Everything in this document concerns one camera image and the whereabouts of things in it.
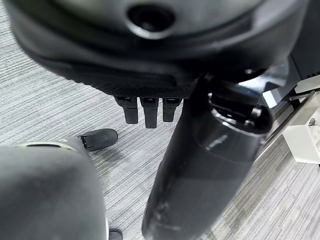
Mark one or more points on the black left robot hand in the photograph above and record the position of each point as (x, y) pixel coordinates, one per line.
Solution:
(160, 62)

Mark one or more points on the dark robot foot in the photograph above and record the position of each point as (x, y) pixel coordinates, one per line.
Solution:
(101, 138)
(115, 234)

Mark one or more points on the black cabinet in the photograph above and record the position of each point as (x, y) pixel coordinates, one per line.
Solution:
(306, 37)

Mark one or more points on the white plastic box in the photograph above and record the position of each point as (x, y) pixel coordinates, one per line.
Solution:
(303, 140)

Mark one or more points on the silver robot leg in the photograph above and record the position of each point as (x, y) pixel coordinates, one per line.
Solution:
(47, 192)

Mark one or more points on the grey metal shelf frame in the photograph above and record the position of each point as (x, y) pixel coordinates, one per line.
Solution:
(287, 117)

